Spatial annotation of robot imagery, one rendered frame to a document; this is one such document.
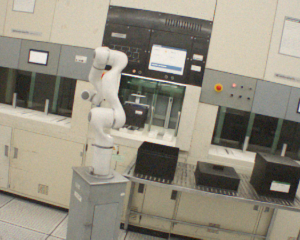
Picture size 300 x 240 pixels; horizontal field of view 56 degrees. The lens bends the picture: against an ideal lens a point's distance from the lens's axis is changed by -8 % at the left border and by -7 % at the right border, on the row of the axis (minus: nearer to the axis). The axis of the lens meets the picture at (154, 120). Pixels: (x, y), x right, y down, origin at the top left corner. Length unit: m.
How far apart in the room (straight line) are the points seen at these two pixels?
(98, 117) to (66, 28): 1.17
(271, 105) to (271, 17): 0.73
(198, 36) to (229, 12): 0.33
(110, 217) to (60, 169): 1.01
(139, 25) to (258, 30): 0.98
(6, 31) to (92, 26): 0.85
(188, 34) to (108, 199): 1.43
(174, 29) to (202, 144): 0.98
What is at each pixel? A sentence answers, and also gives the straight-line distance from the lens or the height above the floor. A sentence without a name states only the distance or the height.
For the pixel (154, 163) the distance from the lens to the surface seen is 2.03.
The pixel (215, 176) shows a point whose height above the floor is 0.85.
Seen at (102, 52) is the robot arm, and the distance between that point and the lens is 1.88.
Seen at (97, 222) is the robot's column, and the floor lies 0.48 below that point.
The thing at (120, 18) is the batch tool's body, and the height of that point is 1.85.
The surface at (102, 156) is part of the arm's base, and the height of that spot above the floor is 0.90.
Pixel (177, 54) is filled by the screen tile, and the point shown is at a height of 1.63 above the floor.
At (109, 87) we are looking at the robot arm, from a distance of 1.85.
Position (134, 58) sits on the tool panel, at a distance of 2.52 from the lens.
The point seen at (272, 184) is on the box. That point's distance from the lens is 2.18.
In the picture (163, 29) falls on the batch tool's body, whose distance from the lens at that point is 2.52.
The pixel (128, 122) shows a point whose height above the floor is 0.97.
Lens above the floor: 1.44
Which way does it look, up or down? 9 degrees down
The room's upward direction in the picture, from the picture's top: 10 degrees clockwise
